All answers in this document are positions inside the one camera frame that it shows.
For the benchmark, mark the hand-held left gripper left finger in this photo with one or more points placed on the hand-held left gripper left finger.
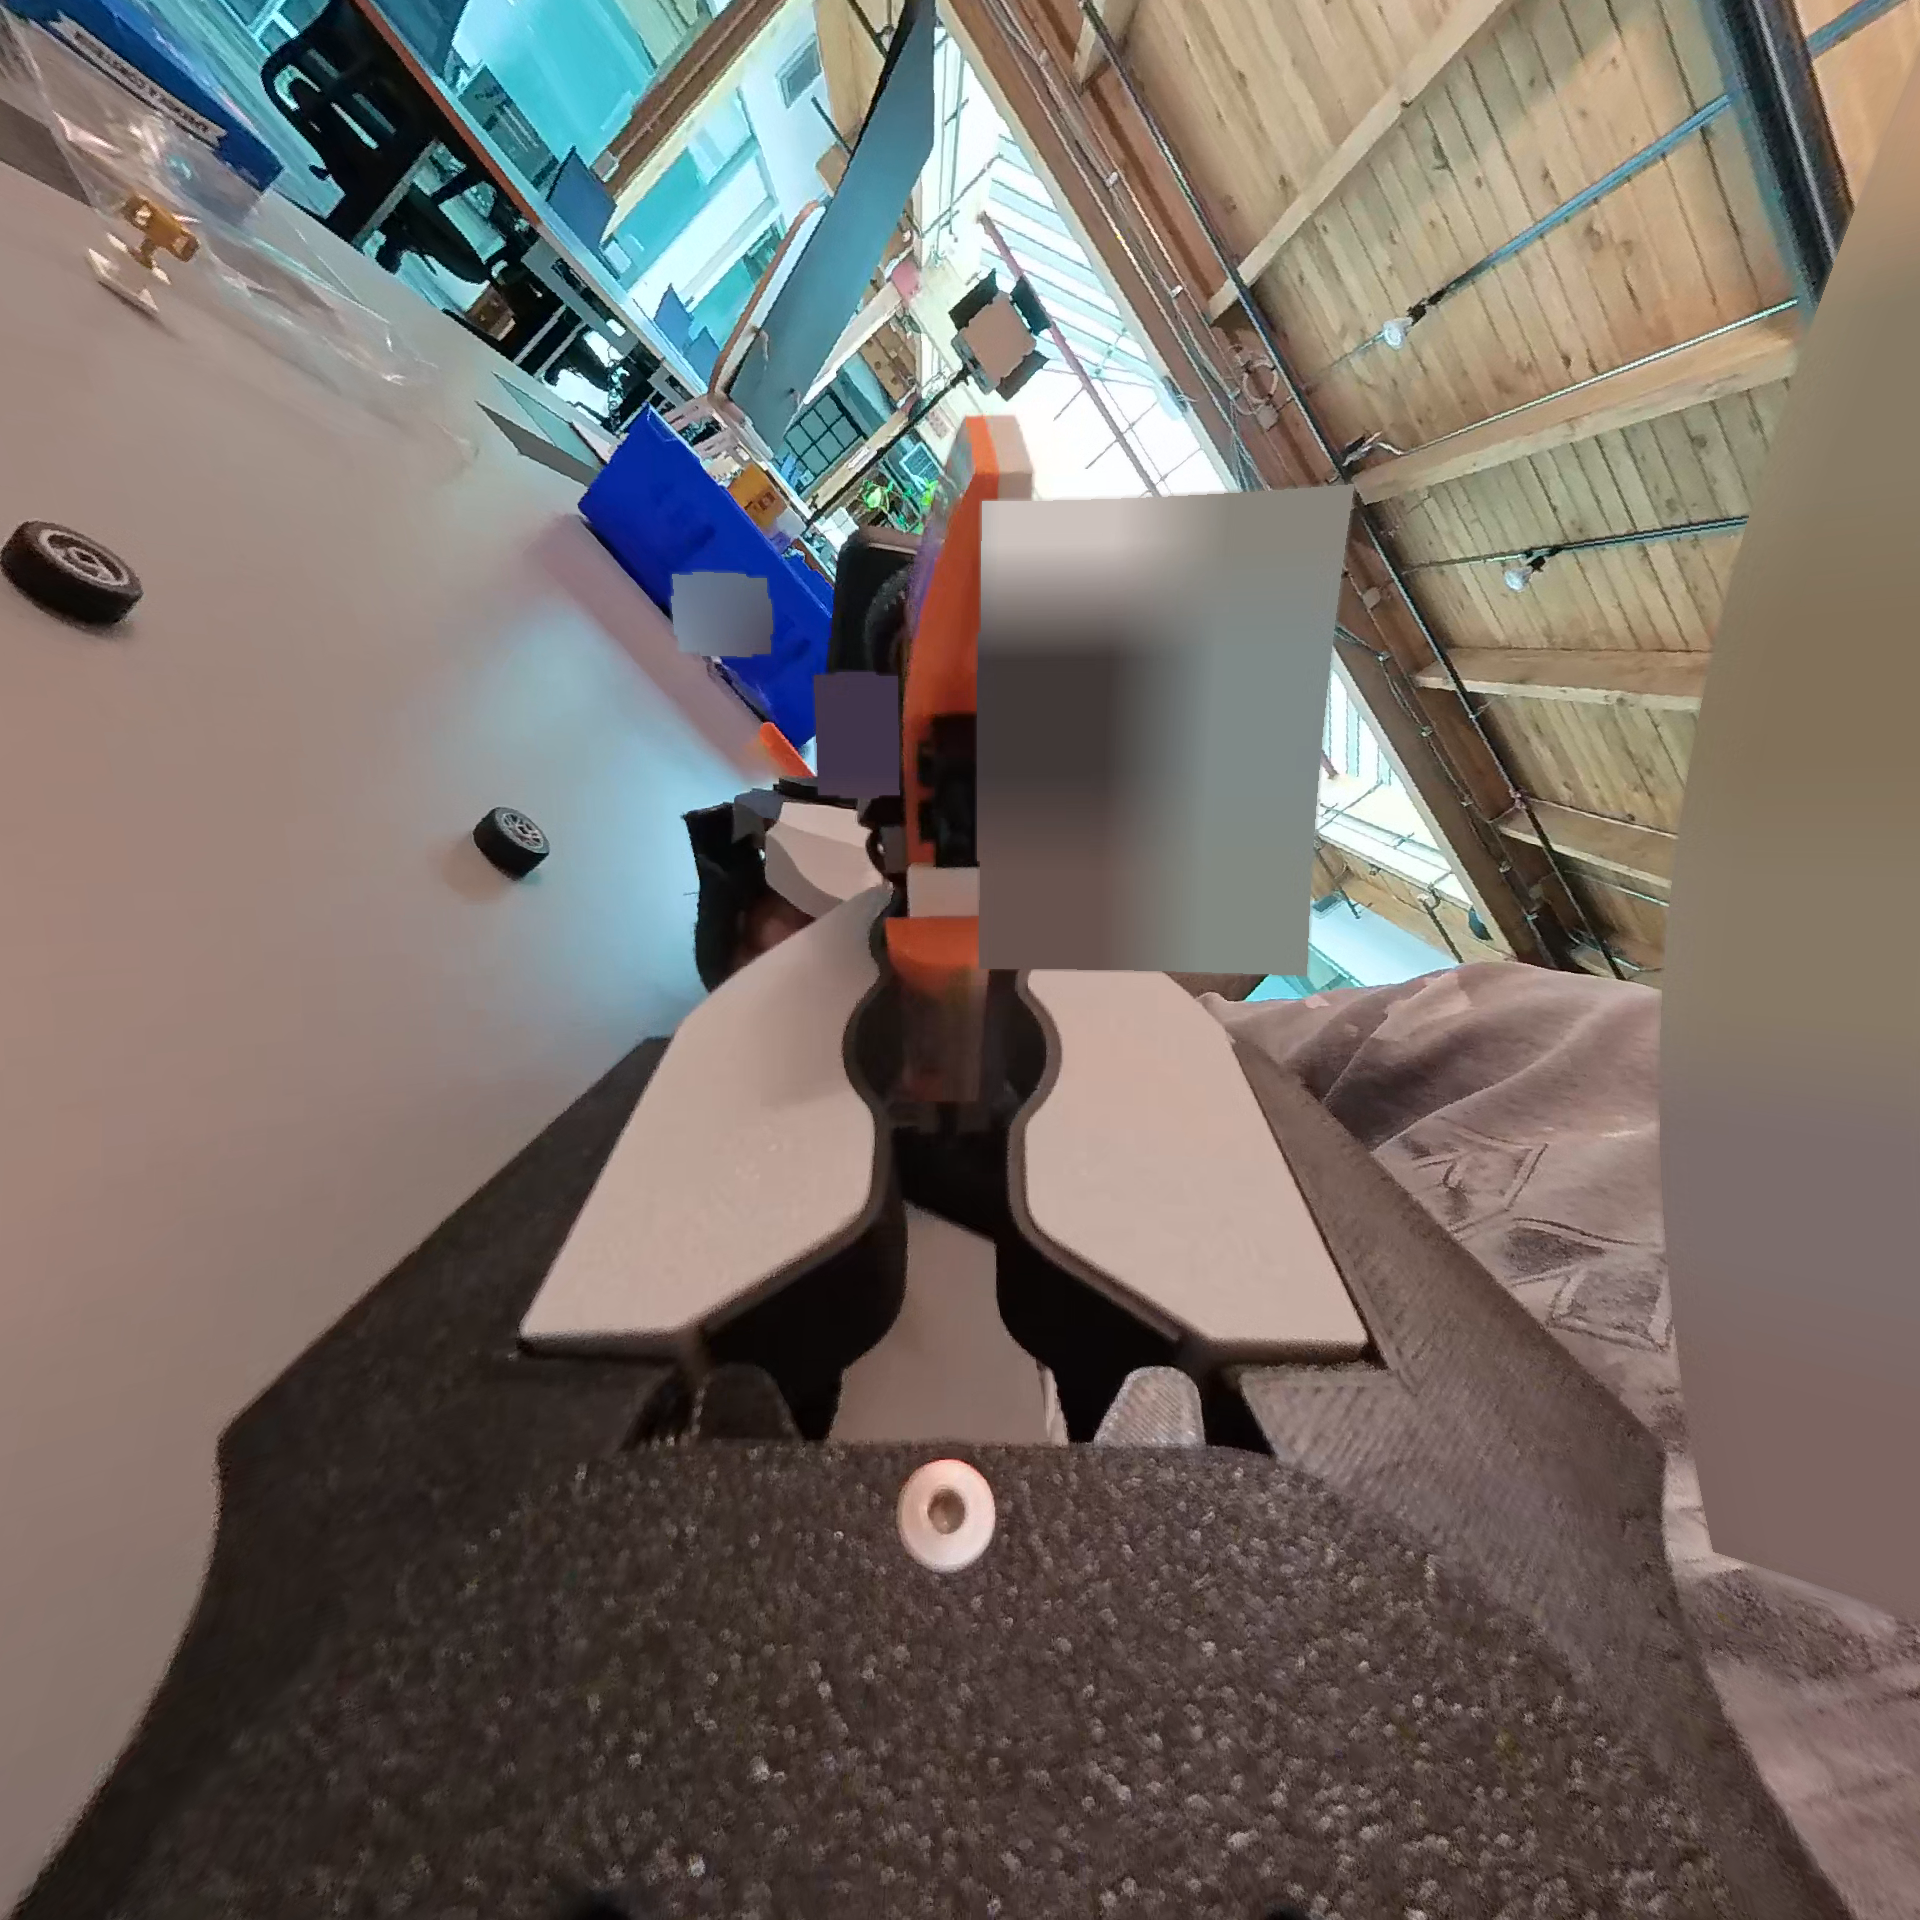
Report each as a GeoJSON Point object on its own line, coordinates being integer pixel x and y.
{"type": "Point", "coordinates": [733, 1184]}

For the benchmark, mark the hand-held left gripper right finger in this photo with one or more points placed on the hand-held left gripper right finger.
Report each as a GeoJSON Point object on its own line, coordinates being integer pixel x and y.
{"type": "Point", "coordinates": [1189, 1184]}

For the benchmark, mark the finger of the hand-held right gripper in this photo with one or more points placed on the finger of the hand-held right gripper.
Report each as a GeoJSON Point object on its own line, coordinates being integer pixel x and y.
{"type": "Point", "coordinates": [831, 865]}

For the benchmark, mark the black lego tire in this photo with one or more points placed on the black lego tire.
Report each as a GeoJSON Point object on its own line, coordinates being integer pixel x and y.
{"type": "Point", "coordinates": [510, 837]}
{"type": "Point", "coordinates": [70, 566]}

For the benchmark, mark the orange white lego car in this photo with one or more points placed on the orange white lego car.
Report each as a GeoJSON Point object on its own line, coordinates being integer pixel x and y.
{"type": "Point", "coordinates": [945, 605]}

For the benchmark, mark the gold lego trophy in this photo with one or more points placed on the gold lego trophy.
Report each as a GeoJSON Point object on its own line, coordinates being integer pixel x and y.
{"type": "Point", "coordinates": [148, 221]}

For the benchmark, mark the blue lego box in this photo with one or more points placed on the blue lego box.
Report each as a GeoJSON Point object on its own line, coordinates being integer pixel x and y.
{"type": "Point", "coordinates": [148, 76]}

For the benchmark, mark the blue storage bin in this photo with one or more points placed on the blue storage bin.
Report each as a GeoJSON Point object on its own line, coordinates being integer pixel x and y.
{"type": "Point", "coordinates": [708, 551]}

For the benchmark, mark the dark panel easel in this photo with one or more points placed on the dark panel easel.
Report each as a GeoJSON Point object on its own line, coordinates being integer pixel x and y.
{"type": "Point", "coordinates": [845, 212]}

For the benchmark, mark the ceiling lamp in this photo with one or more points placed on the ceiling lamp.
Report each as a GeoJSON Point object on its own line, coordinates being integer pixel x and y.
{"type": "Point", "coordinates": [1396, 335]}

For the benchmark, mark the clear plastic bag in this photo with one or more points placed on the clear plastic bag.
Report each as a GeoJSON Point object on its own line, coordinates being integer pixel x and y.
{"type": "Point", "coordinates": [275, 277]}

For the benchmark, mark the wooden beam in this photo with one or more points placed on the wooden beam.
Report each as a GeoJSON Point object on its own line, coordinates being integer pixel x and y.
{"type": "Point", "coordinates": [1559, 405]}

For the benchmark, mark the black office chair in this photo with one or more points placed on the black office chair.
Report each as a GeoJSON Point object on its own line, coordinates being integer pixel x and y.
{"type": "Point", "coordinates": [371, 98]}

